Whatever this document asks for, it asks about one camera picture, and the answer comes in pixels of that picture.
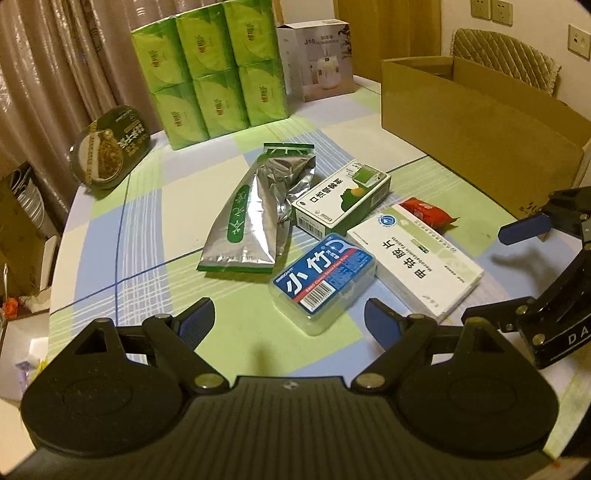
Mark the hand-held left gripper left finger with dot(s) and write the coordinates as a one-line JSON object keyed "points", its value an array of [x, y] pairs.
{"points": [[198, 321]]}

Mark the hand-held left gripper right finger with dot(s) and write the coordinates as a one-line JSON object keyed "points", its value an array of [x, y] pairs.
{"points": [[381, 324]]}

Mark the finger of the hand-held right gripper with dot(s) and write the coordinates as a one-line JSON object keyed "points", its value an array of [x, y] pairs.
{"points": [[526, 228], [494, 314]]}

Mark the white medicine box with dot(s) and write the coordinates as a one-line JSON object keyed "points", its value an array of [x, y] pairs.
{"points": [[415, 267]]}

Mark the clear box with blue label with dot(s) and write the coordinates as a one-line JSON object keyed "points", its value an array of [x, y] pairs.
{"points": [[318, 281]]}

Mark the large cardboard box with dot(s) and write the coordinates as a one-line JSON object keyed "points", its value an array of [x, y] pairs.
{"points": [[461, 138]]}

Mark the silver green foil bag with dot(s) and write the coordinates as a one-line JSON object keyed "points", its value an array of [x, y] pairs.
{"points": [[249, 217]]}

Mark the plaid cloth covered desktop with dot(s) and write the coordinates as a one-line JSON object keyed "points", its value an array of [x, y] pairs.
{"points": [[161, 249]]}

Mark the red snack packet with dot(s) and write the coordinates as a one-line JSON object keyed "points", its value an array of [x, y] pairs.
{"points": [[425, 210]]}

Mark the white green carton box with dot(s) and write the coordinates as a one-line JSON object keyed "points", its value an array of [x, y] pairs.
{"points": [[341, 198]]}

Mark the white board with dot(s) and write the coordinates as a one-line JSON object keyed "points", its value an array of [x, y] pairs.
{"points": [[50, 263]]}

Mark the quilted chair back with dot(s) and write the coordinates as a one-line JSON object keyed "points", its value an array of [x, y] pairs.
{"points": [[508, 60]]}

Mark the brown box with white inside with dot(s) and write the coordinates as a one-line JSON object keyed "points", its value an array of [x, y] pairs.
{"points": [[18, 355]]}

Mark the small orange object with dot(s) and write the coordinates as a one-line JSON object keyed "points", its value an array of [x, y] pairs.
{"points": [[10, 308]]}

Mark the dark green instant rice bowl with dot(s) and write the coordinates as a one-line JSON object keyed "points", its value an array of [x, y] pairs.
{"points": [[111, 147]]}

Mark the stack of white basins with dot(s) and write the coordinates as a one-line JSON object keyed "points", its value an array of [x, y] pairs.
{"points": [[27, 198]]}

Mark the wooden door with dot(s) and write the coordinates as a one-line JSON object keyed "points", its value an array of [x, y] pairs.
{"points": [[392, 32]]}

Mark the pack of green tissue packets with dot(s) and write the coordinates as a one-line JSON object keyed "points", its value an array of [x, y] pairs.
{"points": [[207, 83]]}

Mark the white humidifier box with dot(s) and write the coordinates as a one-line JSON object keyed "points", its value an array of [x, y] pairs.
{"points": [[318, 64]]}

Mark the brown curtain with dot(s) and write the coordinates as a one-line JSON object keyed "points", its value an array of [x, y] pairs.
{"points": [[46, 92]]}

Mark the beige wall socket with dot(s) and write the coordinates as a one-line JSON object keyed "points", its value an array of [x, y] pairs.
{"points": [[480, 8], [581, 41], [502, 10]]}

